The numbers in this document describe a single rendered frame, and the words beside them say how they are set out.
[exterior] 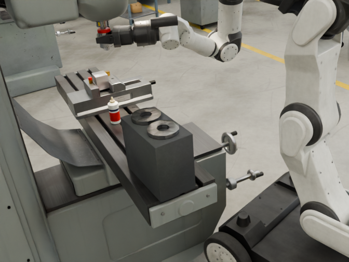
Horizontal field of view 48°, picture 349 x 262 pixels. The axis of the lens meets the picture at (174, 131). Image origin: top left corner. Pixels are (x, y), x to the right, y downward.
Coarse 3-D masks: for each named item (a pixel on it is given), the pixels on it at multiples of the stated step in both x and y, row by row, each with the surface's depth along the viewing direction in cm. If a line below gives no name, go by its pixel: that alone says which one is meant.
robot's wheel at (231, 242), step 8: (216, 232) 143; (224, 232) 141; (208, 240) 142; (216, 240) 138; (224, 240) 137; (232, 240) 137; (208, 248) 144; (216, 248) 144; (224, 248) 136; (232, 248) 134; (240, 248) 135; (208, 256) 147; (216, 256) 146; (224, 256) 142; (232, 256) 135; (240, 256) 133; (248, 256) 135
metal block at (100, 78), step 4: (96, 72) 164; (100, 72) 163; (104, 72) 163; (92, 76) 163; (96, 76) 159; (100, 76) 159; (104, 76) 160; (96, 80) 159; (100, 80) 160; (104, 80) 161; (108, 80) 162; (96, 84) 161; (100, 84) 161; (104, 84) 162; (108, 84) 162; (100, 88) 162; (104, 88) 163
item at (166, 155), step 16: (144, 112) 116; (160, 112) 115; (128, 128) 114; (144, 128) 110; (160, 128) 109; (176, 128) 106; (128, 144) 118; (144, 144) 106; (160, 144) 102; (176, 144) 104; (192, 144) 107; (128, 160) 124; (144, 160) 110; (160, 160) 103; (176, 160) 106; (192, 160) 110; (144, 176) 115; (160, 176) 106; (176, 176) 109; (192, 176) 112; (160, 192) 108; (176, 192) 111
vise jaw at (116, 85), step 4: (108, 76) 168; (112, 76) 167; (112, 80) 164; (116, 80) 163; (112, 84) 160; (116, 84) 161; (120, 84) 162; (124, 84) 162; (112, 88) 161; (116, 88) 161; (120, 88) 162; (124, 88) 163
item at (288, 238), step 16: (288, 176) 163; (272, 192) 158; (288, 192) 158; (256, 208) 151; (272, 208) 150; (288, 208) 150; (224, 224) 144; (240, 224) 140; (256, 224) 141; (272, 224) 144; (288, 224) 145; (240, 240) 138; (256, 240) 138; (272, 240) 139; (288, 240) 138; (304, 240) 138; (256, 256) 135; (272, 256) 133; (288, 256) 132; (304, 256) 132; (320, 256) 131; (336, 256) 131
